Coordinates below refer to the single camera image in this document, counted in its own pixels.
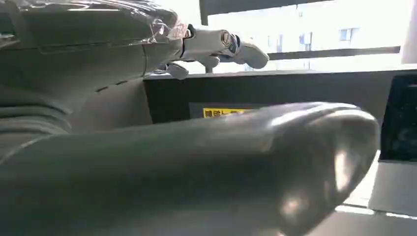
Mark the transparent plastic film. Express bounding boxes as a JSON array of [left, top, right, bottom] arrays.
[[128, 11, 190, 46]]

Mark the dark window frame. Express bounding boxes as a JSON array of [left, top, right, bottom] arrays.
[[199, 0, 402, 74]]

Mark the yellow warning label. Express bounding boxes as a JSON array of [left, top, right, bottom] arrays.
[[203, 108, 254, 119]]

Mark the grey laptop with dark screen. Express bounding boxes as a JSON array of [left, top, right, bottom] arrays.
[[368, 74, 417, 218]]

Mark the black partition panel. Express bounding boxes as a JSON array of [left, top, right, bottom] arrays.
[[143, 69, 417, 125]]

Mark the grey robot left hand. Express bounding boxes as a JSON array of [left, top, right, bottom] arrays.
[[0, 0, 381, 236]]

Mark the ribbed grey left arm sleeve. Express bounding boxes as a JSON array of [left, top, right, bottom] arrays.
[[0, 85, 73, 164]]

